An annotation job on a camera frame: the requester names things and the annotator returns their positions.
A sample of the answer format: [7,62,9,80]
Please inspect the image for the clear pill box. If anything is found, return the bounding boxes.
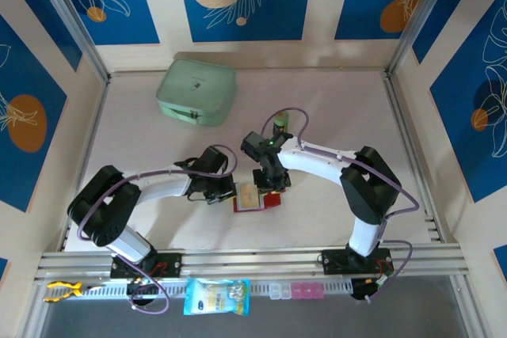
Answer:
[268,283,292,300]

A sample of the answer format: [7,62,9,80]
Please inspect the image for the blue snack bag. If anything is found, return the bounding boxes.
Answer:
[182,277,252,317]

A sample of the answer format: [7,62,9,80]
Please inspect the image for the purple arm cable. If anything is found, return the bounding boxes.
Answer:
[77,144,238,315]
[261,107,420,303]

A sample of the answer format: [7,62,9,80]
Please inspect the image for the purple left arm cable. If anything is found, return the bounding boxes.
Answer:
[77,144,238,315]

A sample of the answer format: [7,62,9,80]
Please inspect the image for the aluminium frame post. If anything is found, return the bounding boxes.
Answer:
[386,0,464,78]
[29,0,112,82]

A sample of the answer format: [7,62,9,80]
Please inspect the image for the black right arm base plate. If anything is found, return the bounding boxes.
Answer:
[321,249,395,275]

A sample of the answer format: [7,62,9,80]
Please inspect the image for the pink pill box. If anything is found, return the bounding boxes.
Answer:
[291,282,325,300]

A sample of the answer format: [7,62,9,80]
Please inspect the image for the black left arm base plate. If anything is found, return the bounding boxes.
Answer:
[109,253,183,279]

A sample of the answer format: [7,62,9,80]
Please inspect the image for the yellow handled pliers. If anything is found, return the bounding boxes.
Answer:
[44,280,106,303]

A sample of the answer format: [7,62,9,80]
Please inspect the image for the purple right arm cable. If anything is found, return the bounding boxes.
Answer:
[261,107,420,303]

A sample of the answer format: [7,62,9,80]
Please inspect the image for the red card holder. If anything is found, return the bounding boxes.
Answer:
[232,182,285,213]

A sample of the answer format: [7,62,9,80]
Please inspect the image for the mint green zip case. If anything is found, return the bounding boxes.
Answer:
[156,59,238,128]

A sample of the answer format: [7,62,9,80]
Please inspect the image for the aluminium side rail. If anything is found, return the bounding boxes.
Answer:
[59,76,110,252]
[382,72,447,244]

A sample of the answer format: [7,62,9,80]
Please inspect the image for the grey slotted cable duct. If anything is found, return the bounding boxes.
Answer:
[82,280,353,299]

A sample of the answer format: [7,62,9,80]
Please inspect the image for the green supplement bottle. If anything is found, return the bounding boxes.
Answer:
[272,110,291,136]

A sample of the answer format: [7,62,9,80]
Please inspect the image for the black cable connector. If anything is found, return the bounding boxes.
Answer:
[126,279,158,307]
[351,278,387,302]

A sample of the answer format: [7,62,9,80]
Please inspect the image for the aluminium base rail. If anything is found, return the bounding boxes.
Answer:
[33,245,471,286]

